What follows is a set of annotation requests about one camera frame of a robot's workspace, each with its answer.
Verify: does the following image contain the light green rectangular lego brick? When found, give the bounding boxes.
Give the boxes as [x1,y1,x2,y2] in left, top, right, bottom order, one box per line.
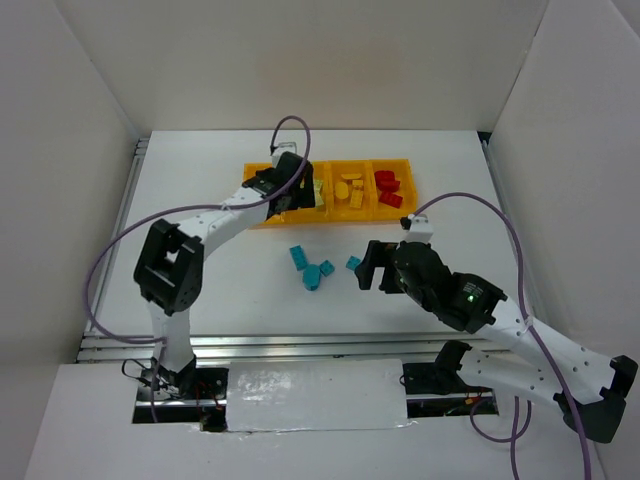
[314,179,324,195]

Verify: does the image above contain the teal square lego brick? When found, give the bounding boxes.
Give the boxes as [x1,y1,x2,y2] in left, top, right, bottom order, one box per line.
[319,260,335,277]
[346,256,361,271]

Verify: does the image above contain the yellow oval lego brick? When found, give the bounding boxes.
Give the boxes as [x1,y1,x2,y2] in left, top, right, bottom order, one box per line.
[334,181,350,200]

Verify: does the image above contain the red curved lego brick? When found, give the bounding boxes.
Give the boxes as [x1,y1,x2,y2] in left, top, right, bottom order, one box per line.
[379,191,403,209]

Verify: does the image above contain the long teal lego brick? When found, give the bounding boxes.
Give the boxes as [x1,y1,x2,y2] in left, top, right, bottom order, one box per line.
[289,245,309,271]

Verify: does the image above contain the red rectangular lego brick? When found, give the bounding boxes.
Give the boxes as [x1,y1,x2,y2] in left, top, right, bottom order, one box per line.
[376,179,401,193]

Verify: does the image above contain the teal oval lego brick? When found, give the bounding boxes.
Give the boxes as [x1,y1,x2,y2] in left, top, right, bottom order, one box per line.
[302,264,322,291]

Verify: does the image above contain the red oval lego brick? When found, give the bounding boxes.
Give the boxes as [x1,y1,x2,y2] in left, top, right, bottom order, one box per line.
[374,170,396,188]

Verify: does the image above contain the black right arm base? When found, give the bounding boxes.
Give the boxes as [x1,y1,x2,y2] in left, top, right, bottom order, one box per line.
[399,341,498,419]

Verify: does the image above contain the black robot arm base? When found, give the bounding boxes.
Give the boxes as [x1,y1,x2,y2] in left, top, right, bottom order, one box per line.
[121,359,229,433]

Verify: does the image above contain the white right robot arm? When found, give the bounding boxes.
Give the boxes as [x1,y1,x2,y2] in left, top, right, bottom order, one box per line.
[355,240,638,444]

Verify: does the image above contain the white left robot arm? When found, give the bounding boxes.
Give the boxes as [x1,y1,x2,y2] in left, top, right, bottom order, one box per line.
[134,151,315,395]

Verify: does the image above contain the yellow four-compartment bin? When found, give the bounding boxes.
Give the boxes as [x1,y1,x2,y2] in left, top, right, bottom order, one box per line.
[262,159,418,227]

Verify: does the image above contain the white foil covered panel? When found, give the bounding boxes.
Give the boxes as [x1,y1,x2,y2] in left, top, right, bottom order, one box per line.
[226,359,408,432]

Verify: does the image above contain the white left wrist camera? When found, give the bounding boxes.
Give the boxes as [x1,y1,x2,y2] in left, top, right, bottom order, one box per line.
[270,142,297,166]

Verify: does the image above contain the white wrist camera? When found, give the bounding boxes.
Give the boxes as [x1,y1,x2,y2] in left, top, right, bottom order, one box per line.
[270,142,297,166]
[400,213,434,245]

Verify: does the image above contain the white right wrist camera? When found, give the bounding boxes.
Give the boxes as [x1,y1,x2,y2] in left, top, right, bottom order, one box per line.
[400,213,434,245]

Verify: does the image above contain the aluminium table edge rail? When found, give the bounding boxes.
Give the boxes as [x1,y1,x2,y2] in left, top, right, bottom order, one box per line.
[77,332,501,362]

